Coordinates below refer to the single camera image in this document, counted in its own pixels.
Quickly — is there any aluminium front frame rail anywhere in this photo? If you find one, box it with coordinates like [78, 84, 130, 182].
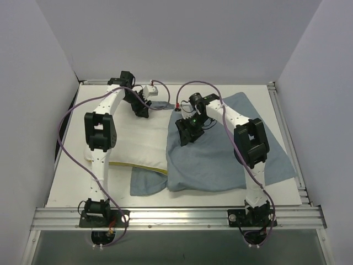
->
[30, 205, 327, 231]

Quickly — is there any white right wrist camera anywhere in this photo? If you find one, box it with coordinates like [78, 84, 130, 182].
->
[174, 103, 194, 119]

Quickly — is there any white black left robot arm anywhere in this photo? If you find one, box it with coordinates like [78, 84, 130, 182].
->
[82, 71, 158, 227]

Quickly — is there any white pillow with yellow edge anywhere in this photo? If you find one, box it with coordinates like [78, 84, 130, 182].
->
[84, 106, 169, 177]

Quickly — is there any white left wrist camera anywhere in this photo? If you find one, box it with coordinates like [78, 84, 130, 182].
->
[142, 84, 158, 99]

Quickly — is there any blue-grey fabric pillowcase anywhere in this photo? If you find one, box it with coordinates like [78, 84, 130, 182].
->
[130, 92, 296, 196]

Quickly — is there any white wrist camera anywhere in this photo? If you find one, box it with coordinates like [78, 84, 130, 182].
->
[142, 84, 158, 99]
[174, 103, 194, 119]

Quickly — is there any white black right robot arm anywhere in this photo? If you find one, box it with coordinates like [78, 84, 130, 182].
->
[175, 93, 275, 226]

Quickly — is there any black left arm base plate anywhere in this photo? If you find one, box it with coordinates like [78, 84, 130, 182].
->
[78, 210, 130, 228]

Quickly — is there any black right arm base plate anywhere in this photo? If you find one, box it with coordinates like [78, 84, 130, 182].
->
[227, 209, 273, 228]

